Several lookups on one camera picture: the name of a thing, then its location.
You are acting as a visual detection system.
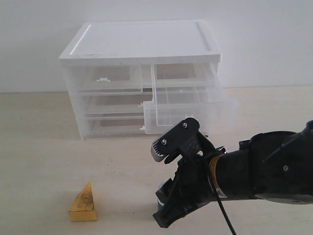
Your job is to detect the bottom wide clear drawer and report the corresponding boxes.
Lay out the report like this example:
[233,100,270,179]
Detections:
[86,115,145,136]

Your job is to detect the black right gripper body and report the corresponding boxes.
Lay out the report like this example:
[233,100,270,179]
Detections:
[166,132,226,215]

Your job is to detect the white capped blue bottle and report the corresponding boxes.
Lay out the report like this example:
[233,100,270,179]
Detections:
[156,182,169,211]

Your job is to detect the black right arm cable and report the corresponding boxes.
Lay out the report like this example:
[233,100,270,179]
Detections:
[200,151,238,235]

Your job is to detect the middle wide clear drawer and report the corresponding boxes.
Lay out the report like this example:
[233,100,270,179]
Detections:
[80,92,153,115]

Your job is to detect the wide clear drawer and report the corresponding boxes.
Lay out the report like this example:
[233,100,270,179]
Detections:
[80,92,153,115]
[86,115,145,136]

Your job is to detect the white plastic drawer cabinet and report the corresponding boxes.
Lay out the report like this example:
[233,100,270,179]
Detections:
[59,20,222,140]

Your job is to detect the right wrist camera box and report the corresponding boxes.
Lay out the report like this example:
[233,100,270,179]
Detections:
[151,117,200,162]

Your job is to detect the yellow triangular sponge block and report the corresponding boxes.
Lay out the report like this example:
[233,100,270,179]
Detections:
[68,182,98,222]

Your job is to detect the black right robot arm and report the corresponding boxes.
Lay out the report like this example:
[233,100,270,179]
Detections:
[151,118,313,217]

